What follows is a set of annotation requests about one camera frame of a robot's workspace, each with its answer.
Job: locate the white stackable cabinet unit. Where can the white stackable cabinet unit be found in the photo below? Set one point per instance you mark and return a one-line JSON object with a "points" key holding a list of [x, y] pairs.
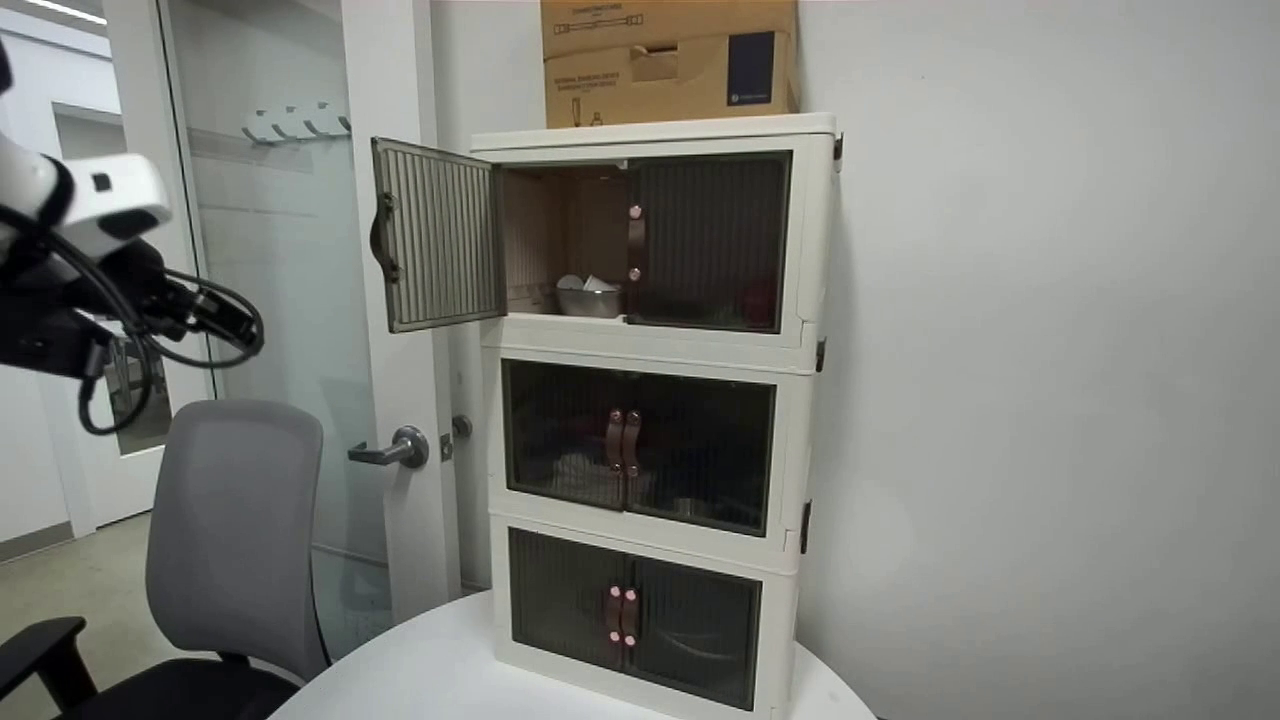
{"points": [[781, 625], [655, 132], [793, 454]]}

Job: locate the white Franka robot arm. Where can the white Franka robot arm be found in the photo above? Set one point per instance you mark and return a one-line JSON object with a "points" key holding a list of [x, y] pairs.
{"points": [[104, 193]]}

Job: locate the white room door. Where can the white room door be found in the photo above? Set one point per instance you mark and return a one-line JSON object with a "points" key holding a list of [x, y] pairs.
{"points": [[414, 534]]}

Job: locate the silver metal bowl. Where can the silver metal bowl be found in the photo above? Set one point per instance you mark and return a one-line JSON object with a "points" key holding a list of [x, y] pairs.
{"points": [[585, 296]]}

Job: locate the grey office chair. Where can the grey office chair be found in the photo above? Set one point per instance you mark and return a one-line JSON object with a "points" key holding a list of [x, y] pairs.
{"points": [[234, 534]]}

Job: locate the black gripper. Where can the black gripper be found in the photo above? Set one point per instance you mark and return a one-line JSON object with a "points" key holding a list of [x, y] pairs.
{"points": [[152, 300]]}

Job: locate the white coat hook rack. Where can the white coat hook rack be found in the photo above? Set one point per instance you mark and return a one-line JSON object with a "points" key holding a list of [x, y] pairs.
{"points": [[296, 126]]}

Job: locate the cardboard box with dark label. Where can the cardboard box with dark label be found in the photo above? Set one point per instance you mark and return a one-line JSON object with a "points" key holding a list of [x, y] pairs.
{"points": [[641, 85]]}

